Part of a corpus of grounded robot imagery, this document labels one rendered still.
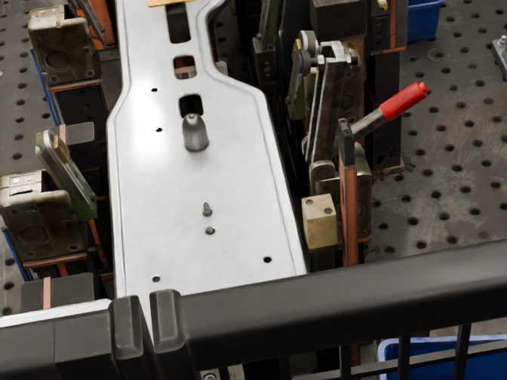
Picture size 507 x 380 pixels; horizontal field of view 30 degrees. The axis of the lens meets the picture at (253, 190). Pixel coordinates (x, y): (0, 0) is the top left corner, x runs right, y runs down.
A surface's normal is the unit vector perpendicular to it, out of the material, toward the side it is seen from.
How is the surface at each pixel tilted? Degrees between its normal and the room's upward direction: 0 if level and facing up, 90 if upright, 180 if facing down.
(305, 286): 0
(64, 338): 0
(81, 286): 0
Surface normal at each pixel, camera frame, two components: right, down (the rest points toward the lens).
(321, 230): 0.14, 0.71
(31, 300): -0.09, -0.69
